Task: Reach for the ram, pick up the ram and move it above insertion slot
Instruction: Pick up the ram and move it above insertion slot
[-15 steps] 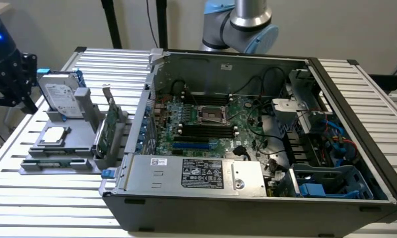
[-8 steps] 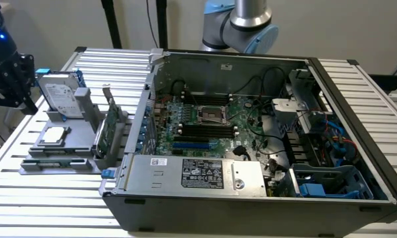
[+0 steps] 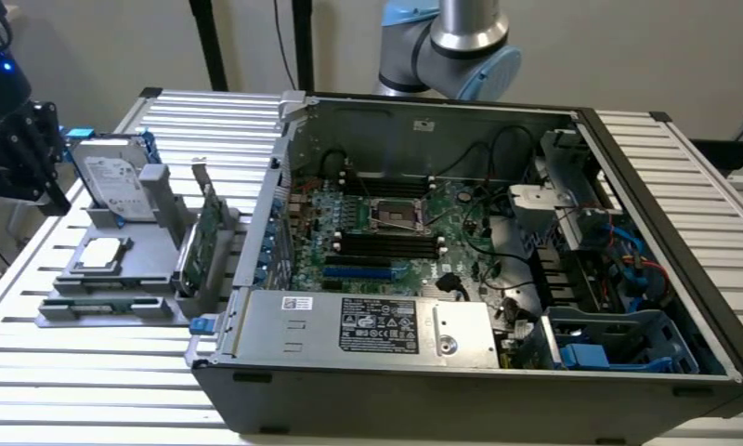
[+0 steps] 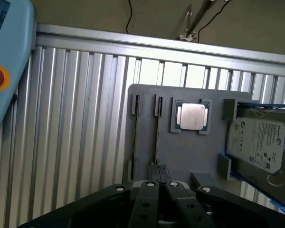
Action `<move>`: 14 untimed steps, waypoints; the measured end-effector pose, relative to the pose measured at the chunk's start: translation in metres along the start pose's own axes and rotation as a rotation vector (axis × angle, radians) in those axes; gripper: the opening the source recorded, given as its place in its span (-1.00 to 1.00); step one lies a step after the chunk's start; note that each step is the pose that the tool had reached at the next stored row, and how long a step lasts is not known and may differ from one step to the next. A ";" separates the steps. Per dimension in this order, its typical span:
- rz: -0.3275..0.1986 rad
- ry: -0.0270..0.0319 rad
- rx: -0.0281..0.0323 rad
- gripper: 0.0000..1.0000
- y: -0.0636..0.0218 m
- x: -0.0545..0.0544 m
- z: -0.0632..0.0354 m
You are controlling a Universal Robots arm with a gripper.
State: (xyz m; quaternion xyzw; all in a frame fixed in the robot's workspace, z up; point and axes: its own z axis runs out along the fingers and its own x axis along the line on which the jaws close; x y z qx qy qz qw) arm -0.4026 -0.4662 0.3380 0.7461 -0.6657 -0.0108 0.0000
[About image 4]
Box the green RAM stick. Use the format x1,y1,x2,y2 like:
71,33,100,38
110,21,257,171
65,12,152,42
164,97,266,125
132,94,143,179
153,95,164,167

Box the grey parts rack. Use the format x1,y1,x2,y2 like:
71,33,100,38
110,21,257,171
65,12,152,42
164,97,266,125
122,83,261,189

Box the blue disk caddy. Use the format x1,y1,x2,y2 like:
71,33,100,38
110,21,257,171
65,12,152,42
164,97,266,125
219,101,285,216

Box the silver CPU chip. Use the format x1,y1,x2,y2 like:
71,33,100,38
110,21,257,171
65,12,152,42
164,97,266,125
176,100,210,131

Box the silver hard disk drive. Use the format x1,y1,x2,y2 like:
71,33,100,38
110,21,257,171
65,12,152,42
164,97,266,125
226,116,285,174

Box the metal stand legs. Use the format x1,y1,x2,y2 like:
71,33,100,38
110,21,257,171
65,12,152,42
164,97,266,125
179,0,219,43

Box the light blue teach pendant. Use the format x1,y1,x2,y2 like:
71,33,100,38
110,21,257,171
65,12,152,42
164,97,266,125
0,0,38,150

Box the aluminium table frame rail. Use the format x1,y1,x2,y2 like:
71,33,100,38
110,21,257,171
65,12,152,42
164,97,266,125
35,22,285,78

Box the thin black cable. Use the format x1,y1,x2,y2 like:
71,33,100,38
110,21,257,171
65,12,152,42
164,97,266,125
125,0,134,33
198,0,227,44

